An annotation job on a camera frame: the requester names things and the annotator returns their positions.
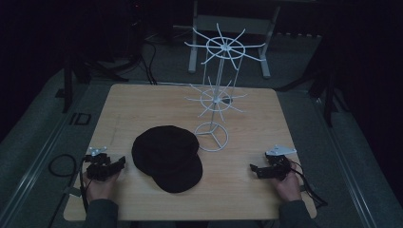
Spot person's right hand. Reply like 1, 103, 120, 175
273, 169, 303, 203

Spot person's left hand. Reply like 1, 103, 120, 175
83, 169, 123, 203

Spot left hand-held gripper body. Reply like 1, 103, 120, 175
83, 145, 112, 182

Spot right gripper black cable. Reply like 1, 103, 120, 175
288, 161, 329, 210

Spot black tripod stand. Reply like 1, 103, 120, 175
54, 47, 130, 114

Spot black floor cables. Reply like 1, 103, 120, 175
136, 39, 159, 86

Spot white metal table frame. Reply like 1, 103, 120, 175
187, 0, 281, 80

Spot white wire display rack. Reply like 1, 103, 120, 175
183, 22, 267, 153

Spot black metal stand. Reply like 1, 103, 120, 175
307, 67, 341, 128

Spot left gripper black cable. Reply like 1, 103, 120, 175
47, 153, 90, 213

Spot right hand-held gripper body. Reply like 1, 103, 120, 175
264, 144, 297, 182

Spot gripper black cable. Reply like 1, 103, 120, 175
288, 161, 329, 210
47, 153, 90, 213

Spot black cap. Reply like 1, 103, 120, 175
131, 124, 204, 195

